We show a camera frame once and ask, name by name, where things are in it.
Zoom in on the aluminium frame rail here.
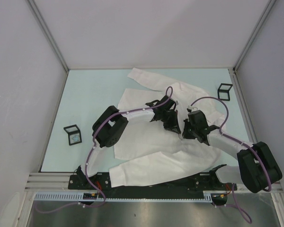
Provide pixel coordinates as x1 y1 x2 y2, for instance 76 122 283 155
25 0 69 71
231 0 277 71

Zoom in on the aluminium frame rail right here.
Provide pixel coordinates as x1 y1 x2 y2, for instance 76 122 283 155
231 0 277 71

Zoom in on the black display box right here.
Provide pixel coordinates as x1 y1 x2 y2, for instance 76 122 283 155
217 83 233 101

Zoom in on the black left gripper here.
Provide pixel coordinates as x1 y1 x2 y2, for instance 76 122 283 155
160 110 181 134

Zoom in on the white slotted cable duct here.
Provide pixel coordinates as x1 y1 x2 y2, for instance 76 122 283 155
34 192 212 203

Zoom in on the white button-up shirt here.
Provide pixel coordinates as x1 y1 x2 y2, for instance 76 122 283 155
109 68 225 182

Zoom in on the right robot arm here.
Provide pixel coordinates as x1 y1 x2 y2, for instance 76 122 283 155
182 110 283 193

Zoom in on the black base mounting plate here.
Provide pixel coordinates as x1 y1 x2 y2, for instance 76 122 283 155
68 171 232 192

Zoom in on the black display box left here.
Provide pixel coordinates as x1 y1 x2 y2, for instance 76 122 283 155
63 124 82 146

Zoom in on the aluminium frame rail left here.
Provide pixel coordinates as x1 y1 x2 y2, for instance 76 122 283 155
25 0 69 71

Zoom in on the black display box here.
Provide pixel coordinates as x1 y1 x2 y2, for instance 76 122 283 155
63 124 82 146
217 83 233 101

